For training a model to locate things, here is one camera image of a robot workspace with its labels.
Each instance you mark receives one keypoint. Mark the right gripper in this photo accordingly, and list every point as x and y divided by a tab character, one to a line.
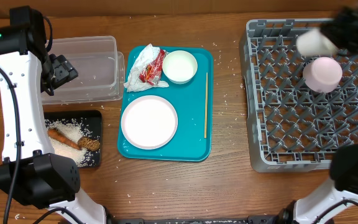
337	32

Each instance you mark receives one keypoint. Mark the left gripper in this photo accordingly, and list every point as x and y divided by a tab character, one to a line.
65	71

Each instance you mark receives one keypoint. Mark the white cup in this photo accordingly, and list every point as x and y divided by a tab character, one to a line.
314	43

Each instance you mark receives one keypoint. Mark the white bowl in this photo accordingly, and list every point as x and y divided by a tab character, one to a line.
322	75

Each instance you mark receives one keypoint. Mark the pile of white rice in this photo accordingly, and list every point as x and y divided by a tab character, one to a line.
72	130

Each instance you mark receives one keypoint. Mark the orange carrot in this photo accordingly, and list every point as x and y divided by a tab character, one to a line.
58	136

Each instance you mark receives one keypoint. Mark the large white plate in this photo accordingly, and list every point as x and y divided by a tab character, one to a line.
149	122

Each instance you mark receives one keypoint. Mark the white saucer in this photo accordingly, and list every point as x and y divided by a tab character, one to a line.
179	66

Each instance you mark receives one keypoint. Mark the wooden chopstick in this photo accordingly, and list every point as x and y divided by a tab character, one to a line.
206	107

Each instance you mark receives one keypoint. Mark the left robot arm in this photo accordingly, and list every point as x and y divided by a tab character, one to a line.
31	173

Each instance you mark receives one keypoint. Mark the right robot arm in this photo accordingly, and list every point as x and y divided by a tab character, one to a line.
340	190

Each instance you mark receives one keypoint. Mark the grey dishwasher rack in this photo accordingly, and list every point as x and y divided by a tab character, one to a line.
292	128

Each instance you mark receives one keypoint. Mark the clear plastic bin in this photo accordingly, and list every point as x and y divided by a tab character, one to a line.
100	66

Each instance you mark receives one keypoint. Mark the black plastic tray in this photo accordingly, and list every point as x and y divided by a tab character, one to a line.
91	120

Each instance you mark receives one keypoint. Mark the crumpled white napkin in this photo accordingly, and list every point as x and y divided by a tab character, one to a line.
146	56

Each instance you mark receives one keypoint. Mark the red snack wrapper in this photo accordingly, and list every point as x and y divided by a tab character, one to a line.
151	74

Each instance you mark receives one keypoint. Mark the teal serving tray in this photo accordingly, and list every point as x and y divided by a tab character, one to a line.
188	143

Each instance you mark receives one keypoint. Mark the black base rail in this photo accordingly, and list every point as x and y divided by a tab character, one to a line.
256	219

